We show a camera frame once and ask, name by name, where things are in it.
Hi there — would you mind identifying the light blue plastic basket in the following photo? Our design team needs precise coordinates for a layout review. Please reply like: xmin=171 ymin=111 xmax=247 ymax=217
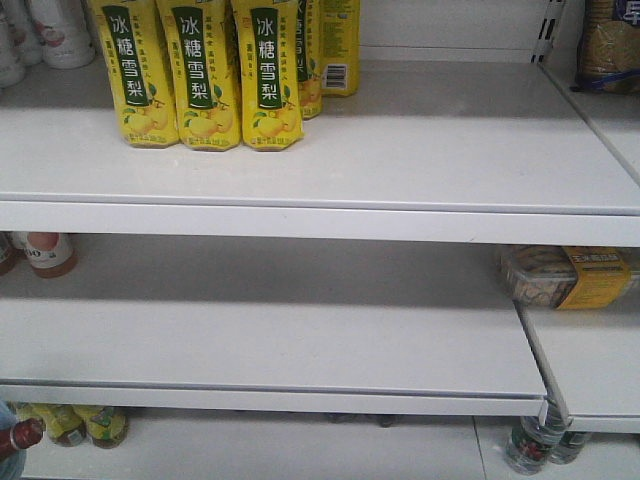
xmin=1 ymin=401 xmax=24 ymax=480

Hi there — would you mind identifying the white peach drink bottle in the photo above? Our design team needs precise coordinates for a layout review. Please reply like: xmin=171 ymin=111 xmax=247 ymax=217
xmin=27 ymin=0 xmax=95 ymax=69

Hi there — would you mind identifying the white metal shelving unit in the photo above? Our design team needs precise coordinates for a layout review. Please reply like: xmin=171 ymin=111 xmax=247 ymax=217
xmin=1 ymin=1 xmax=639 ymax=479

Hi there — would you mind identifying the biscuit tray yellow label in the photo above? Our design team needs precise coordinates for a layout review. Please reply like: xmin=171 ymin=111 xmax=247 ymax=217
xmin=495 ymin=245 xmax=639 ymax=310

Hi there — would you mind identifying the yellow pear drink bottle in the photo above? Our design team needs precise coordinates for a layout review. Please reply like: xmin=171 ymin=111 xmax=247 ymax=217
xmin=156 ymin=1 xmax=241 ymax=151
xmin=295 ymin=0 xmax=322 ymax=120
xmin=320 ymin=0 xmax=361 ymax=97
xmin=89 ymin=1 xmax=180 ymax=148
xmin=231 ymin=1 xmax=304 ymax=151

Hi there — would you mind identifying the yellow lemon tea bottle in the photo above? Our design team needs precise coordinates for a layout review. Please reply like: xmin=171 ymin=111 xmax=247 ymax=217
xmin=15 ymin=402 xmax=86 ymax=447
xmin=72 ymin=405 xmax=129 ymax=449

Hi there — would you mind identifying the clear water bottle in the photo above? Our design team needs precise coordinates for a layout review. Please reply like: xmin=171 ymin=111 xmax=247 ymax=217
xmin=549 ymin=431 xmax=593 ymax=465
xmin=505 ymin=403 xmax=567 ymax=475

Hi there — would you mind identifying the red coke aluminium bottle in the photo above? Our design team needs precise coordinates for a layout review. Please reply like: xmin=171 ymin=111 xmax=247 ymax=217
xmin=10 ymin=418 xmax=45 ymax=452

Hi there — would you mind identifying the orange C100 drink bottle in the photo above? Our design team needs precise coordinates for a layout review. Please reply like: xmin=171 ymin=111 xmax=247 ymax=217
xmin=11 ymin=232 xmax=78 ymax=279

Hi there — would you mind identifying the round cracker package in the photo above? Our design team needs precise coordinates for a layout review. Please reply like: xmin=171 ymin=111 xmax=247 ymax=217
xmin=575 ymin=0 xmax=639 ymax=95

